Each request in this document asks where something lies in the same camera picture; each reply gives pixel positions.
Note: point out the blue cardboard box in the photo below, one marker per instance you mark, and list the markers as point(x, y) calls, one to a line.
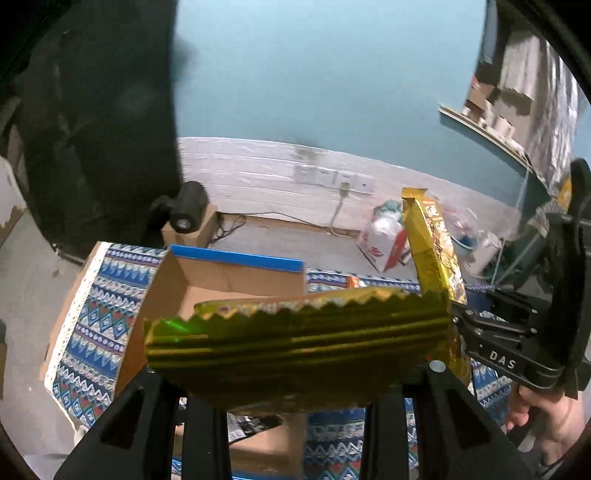
point(231, 277)

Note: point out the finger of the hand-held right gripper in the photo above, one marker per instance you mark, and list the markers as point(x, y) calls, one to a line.
point(471, 325)
point(512, 304)

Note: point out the blue patterned mat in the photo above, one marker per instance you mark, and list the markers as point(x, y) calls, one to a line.
point(92, 323)

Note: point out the white wall socket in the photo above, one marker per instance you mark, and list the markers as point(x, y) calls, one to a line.
point(365, 184)
point(325, 176)
point(305, 174)
point(345, 179)

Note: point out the small brown cardboard box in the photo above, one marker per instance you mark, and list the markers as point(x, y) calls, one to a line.
point(203, 230)

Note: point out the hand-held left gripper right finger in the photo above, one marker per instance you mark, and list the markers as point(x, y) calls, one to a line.
point(443, 415)

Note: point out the black snack packet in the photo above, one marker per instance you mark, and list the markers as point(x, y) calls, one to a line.
point(254, 424)

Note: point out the red orange snack packet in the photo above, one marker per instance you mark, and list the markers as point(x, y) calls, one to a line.
point(358, 282)

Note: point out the small gold snack packet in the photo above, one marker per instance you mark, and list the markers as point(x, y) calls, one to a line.
point(429, 249)

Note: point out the open cardboard box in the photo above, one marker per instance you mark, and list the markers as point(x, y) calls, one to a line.
point(482, 99)

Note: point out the black cloth cover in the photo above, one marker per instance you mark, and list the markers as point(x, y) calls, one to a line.
point(101, 115)

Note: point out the wooden wall shelf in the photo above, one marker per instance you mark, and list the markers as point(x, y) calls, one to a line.
point(485, 131)

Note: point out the grey patterned curtain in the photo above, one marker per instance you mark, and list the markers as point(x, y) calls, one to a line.
point(554, 115)

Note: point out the light blue trash bin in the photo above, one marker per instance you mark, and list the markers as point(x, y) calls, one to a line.
point(466, 240)

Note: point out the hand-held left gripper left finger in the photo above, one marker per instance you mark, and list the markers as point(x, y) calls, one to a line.
point(157, 415)

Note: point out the red white paper bag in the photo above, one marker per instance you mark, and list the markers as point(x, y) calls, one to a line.
point(378, 244)

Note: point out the person's right hand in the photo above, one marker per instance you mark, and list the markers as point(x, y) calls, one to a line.
point(554, 424)

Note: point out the long gold green snack packet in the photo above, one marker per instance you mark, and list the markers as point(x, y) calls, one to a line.
point(300, 346)

